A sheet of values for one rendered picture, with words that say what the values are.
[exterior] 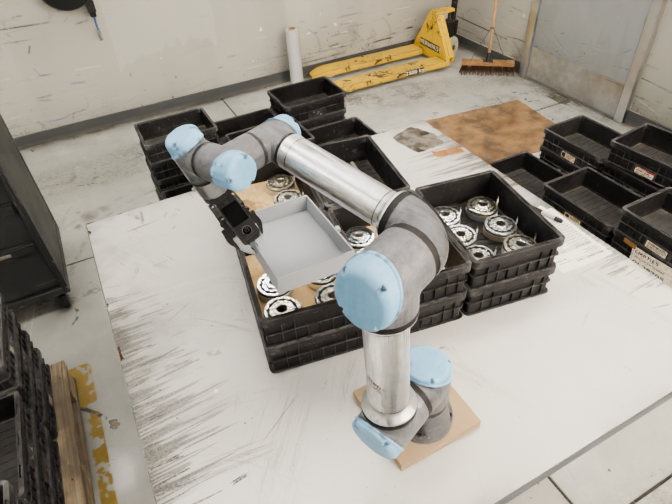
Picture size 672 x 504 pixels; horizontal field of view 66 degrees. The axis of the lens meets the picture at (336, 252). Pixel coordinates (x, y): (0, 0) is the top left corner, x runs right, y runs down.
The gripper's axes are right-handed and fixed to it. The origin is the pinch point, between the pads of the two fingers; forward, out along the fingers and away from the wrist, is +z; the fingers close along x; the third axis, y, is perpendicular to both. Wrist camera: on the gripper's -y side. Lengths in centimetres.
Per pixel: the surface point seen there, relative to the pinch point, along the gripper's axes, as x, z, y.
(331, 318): -5.8, 24.1, -12.2
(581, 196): -148, 119, 26
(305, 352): 4.9, 32.4, -10.2
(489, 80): -261, 193, 216
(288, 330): 5.1, 20.8, -9.5
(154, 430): 48, 26, -6
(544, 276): -66, 50, -28
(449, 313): -36, 47, -20
